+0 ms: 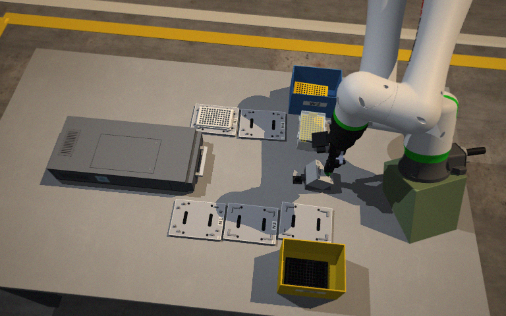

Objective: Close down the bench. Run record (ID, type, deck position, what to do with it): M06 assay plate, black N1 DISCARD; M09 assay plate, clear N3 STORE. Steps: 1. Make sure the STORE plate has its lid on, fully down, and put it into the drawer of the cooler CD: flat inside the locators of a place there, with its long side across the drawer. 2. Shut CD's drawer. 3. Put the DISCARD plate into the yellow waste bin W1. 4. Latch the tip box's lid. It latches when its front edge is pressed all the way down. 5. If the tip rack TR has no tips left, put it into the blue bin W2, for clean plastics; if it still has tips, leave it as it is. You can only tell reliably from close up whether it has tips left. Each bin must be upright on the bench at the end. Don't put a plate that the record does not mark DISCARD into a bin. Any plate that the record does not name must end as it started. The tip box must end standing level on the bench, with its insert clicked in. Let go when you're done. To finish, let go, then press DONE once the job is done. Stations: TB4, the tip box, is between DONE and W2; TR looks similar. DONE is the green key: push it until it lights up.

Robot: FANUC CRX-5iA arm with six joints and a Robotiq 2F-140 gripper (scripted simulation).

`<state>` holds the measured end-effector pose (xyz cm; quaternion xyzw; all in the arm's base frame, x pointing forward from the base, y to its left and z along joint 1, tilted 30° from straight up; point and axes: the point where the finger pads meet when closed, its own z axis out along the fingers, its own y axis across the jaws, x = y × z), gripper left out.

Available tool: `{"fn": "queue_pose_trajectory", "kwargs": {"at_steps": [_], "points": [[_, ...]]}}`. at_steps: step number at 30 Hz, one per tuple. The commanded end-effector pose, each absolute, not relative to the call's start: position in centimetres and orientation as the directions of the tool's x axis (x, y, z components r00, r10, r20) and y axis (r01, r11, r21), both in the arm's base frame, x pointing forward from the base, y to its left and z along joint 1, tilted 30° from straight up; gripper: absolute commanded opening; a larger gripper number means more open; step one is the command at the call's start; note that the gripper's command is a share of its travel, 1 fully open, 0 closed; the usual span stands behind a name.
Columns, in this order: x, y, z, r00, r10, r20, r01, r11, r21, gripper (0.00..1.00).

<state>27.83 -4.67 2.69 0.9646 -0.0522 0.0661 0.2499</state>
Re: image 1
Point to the yellow waste bin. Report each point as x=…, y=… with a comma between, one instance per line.
x=332, y=253

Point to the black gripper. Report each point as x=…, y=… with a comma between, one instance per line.
x=336, y=153

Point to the blue bin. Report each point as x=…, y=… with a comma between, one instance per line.
x=315, y=103

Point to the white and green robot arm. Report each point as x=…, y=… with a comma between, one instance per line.
x=371, y=98

